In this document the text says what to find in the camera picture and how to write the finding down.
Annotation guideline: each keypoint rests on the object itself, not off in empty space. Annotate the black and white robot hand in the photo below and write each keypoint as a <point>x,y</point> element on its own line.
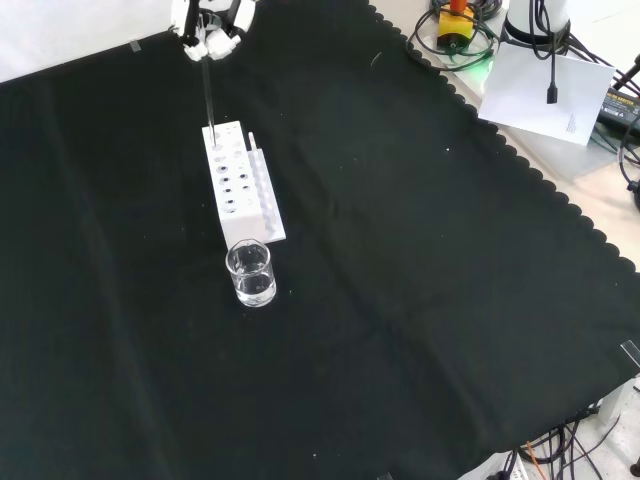
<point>220,42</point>

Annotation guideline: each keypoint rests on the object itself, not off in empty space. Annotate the clear glass rod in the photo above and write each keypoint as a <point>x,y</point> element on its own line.
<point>208,100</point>

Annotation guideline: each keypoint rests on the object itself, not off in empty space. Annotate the white test tube rack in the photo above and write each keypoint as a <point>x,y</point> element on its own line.
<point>237,205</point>

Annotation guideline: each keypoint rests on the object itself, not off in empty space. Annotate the clear tape strip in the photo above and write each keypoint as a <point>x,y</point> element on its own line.
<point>385,476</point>
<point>135,46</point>
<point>631,352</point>

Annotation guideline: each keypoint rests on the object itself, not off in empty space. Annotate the yellow stop button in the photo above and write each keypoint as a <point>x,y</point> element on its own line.
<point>456,25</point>

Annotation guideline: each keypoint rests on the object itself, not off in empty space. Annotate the clear glass beaker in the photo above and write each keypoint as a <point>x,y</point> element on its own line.
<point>251,280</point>

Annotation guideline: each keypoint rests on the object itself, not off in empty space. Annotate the black table cloth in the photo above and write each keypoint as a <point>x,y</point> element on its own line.
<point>350,300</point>

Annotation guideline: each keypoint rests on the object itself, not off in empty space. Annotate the white paper board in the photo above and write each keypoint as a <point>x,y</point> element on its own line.
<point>545,95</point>

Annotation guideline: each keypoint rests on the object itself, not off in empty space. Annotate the black power adapter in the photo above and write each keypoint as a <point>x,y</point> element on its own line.
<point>620,107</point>

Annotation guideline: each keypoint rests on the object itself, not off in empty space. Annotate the grey base plate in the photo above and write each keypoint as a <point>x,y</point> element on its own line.
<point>575,155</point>

